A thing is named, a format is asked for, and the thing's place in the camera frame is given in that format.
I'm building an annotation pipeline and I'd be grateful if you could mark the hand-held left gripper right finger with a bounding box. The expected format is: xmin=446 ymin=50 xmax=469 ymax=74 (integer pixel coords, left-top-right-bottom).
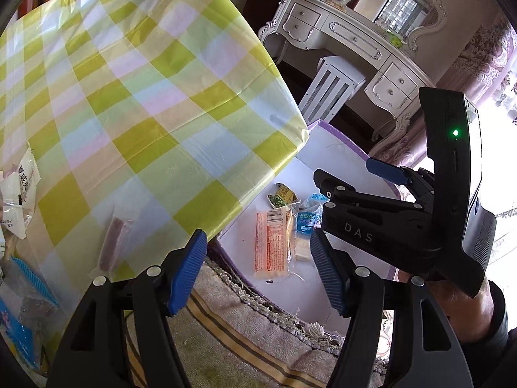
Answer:
xmin=309 ymin=230 xmax=474 ymax=388

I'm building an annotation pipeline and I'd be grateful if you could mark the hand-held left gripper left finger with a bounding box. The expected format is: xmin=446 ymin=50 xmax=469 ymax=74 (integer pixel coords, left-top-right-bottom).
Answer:
xmin=46 ymin=228 xmax=208 ymax=388

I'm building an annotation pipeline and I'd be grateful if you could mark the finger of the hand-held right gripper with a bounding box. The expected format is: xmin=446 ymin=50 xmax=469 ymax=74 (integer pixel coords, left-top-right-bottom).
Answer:
xmin=366 ymin=157 xmax=436 ymax=207
xmin=313 ymin=168 xmax=442 ymax=260

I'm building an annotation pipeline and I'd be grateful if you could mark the white clear snack packet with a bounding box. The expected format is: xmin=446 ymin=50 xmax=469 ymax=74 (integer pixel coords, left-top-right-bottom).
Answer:
xmin=0 ymin=147 xmax=42 ymax=239

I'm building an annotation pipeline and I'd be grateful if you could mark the person's right hand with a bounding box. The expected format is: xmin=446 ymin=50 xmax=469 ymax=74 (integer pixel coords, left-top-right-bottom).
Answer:
xmin=398 ymin=269 xmax=497 ymax=346

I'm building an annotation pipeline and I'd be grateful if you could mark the white cracker packet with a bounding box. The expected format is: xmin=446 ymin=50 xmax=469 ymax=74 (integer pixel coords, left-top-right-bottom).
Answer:
xmin=294 ymin=232 xmax=313 ymax=261

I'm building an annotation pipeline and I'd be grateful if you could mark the small blue snack packet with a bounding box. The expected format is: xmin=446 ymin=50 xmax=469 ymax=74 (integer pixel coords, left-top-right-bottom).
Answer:
xmin=296 ymin=209 xmax=322 ymax=235

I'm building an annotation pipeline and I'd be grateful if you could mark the orange snack packet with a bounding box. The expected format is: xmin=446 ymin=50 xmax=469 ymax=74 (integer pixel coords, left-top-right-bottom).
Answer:
xmin=254 ymin=209 xmax=293 ymax=281

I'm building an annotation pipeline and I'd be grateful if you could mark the purple white storage box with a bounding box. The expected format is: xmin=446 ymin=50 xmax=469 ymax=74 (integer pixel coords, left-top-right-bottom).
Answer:
xmin=218 ymin=119 xmax=405 ymax=332

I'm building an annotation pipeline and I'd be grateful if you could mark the purple snack bar clear wrapper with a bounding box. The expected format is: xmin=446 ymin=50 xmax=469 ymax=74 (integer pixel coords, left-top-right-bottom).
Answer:
xmin=90 ymin=206 xmax=136 ymax=277

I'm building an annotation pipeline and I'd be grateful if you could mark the green snack packet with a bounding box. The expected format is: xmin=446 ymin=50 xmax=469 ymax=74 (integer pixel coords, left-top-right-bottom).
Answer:
xmin=267 ymin=183 xmax=300 ymax=209

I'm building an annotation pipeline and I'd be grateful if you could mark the white slatted stool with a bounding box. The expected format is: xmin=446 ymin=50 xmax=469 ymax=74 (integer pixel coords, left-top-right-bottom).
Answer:
xmin=298 ymin=56 xmax=366 ymax=123

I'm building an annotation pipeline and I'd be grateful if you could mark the floral purple curtain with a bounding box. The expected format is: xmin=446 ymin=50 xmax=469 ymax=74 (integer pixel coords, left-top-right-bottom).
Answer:
xmin=369 ymin=20 xmax=517 ymax=170

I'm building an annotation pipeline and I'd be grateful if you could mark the ornate white dressing table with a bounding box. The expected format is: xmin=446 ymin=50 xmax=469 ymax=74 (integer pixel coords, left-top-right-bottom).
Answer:
xmin=258 ymin=0 xmax=439 ymax=142

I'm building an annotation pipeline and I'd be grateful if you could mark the clear bag with blue insert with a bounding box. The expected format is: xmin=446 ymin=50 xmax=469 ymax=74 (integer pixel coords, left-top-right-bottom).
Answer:
xmin=0 ymin=256 xmax=61 ymax=332

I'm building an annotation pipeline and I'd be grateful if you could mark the ornate white framed mirror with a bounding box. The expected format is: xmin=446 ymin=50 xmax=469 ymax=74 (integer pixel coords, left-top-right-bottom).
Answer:
xmin=331 ymin=0 xmax=445 ymax=55

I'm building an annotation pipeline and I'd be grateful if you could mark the green checked tablecloth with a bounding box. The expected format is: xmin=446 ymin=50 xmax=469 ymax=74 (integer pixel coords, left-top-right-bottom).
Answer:
xmin=0 ymin=0 xmax=310 ymax=376

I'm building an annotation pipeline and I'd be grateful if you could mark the blue flat snack packet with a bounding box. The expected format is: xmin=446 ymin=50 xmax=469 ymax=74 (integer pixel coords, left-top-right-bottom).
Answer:
xmin=0 ymin=297 xmax=41 ymax=368

